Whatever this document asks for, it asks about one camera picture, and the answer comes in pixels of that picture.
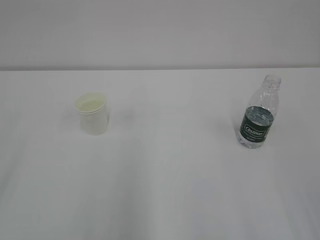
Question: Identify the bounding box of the clear green-label water bottle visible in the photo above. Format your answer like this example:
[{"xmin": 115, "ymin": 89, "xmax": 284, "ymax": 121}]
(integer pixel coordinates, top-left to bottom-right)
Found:
[{"xmin": 238, "ymin": 74, "xmax": 282, "ymax": 149}]

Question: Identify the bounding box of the white paper cup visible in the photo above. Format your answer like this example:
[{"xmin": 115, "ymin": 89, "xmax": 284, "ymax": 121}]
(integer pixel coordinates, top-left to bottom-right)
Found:
[{"xmin": 75, "ymin": 92, "xmax": 109, "ymax": 136}]

